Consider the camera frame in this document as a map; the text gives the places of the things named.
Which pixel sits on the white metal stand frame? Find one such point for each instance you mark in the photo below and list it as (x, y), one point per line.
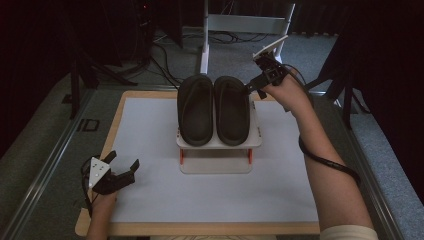
(245, 24)

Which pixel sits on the white table mat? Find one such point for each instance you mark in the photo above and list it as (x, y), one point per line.
(213, 196)

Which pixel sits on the person's left hand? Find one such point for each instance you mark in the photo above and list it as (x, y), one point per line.
(103, 206)

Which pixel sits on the cream sleeve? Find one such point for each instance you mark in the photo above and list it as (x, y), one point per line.
(350, 233)

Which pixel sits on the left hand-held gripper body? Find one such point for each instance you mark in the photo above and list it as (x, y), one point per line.
(103, 178)

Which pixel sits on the metal rail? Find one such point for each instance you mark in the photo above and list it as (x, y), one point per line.
(373, 186)
(46, 166)

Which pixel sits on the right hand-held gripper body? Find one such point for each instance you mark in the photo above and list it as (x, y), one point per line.
(271, 65)

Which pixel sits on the person's right hand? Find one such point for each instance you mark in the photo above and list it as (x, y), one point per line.
(290, 93)

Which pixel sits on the white shoe rack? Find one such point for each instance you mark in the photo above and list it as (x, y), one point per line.
(216, 165)

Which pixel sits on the black tripod stand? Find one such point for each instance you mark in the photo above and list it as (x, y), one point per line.
(86, 73)
(343, 90)

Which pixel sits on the black slipper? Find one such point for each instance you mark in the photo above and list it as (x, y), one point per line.
(195, 110)
(232, 110)

